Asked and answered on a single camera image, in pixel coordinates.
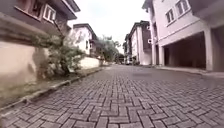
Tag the green bush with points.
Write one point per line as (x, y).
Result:
(61, 56)

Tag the grey block paved road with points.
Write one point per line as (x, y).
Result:
(133, 96)

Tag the beige boundary wall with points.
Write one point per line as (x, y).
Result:
(16, 60)

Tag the grass strip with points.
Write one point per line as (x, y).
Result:
(20, 90)

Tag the concrete kerb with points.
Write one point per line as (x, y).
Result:
(50, 89)

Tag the white building with dark roof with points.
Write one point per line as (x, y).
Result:
(81, 38)

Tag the group of trees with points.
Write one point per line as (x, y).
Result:
(106, 48)

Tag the raised concrete pavement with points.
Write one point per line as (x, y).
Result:
(188, 70)

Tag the white and brown building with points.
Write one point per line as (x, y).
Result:
(140, 43)

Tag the white building with carport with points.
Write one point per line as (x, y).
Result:
(186, 30)

